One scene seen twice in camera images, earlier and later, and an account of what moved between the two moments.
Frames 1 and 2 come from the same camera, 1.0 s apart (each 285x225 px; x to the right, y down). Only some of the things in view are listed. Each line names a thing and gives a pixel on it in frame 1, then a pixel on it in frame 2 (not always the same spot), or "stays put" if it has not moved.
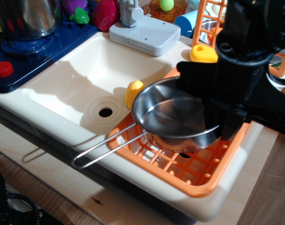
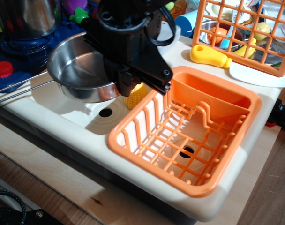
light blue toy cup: (187, 23) stays put
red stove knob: (2, 69) stays put
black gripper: (247, 88) → (135, 51)
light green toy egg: (167, 5) stays put
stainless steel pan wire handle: (109, 151) → (23, 92)
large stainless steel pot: (29, 19) stays put
